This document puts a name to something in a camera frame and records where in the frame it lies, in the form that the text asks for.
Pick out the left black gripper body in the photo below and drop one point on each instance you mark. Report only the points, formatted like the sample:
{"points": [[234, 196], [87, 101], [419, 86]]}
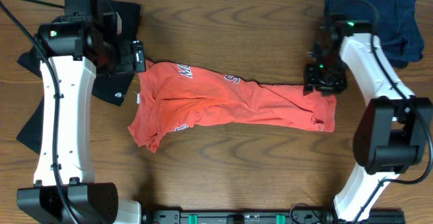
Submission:
{"points": [[126, 63]]}

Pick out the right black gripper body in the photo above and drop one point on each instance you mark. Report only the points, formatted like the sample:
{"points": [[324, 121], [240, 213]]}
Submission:
{"points": [[329, 77]]}

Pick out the red t-shirt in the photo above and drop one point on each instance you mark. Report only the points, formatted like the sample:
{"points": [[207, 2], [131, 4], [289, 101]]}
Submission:
{"points": [[175, 97]]}

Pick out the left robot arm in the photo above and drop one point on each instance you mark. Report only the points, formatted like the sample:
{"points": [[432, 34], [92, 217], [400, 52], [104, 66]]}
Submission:
{"points": [[83, 44]]}

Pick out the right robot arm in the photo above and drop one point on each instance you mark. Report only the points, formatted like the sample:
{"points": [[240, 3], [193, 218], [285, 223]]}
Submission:
{"points": [[394, 131]]}

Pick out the black t-shirt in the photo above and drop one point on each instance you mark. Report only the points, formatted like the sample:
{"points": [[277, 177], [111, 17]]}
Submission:
{"points": [[110, 90]]}

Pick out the folded dark blue garment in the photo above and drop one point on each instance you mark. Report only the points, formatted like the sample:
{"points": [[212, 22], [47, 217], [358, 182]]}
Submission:
{"points": [[395, 25]]}

